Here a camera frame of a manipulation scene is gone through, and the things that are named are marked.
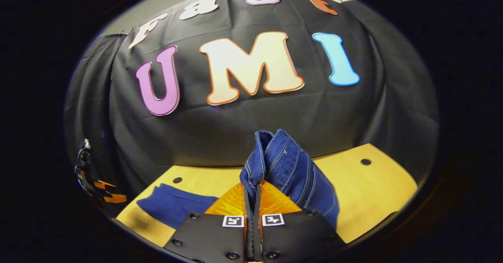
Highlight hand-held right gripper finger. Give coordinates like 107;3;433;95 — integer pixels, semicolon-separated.
255;180;346;263
163;182;254;263

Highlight black backdrop cloth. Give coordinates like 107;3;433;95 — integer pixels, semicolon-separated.
64;0;439;216

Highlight blue denim jeans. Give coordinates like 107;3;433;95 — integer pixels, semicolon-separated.
137;129;340;230

